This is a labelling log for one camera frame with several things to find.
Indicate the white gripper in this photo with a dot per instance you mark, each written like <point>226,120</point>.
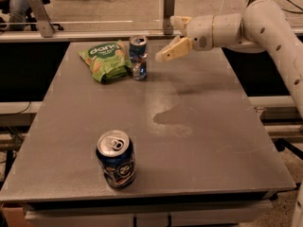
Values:
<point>202,32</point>

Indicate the slim blue redbull can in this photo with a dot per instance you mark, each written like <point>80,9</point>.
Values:
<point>138,56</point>

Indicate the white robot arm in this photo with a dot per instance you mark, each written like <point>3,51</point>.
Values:
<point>262,26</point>

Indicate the green rice chip bag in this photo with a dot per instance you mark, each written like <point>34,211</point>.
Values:
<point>107,61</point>

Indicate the blue pepsi can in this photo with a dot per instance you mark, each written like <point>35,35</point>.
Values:
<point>115,152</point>

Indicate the seated person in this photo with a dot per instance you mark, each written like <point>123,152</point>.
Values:
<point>17,13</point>

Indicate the cardboard box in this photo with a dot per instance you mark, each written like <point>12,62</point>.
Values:
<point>15,217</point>

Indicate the middle metal bracket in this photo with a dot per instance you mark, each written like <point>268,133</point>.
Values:
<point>168,11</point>

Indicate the left metal bracket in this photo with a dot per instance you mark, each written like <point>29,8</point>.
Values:
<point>45,27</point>

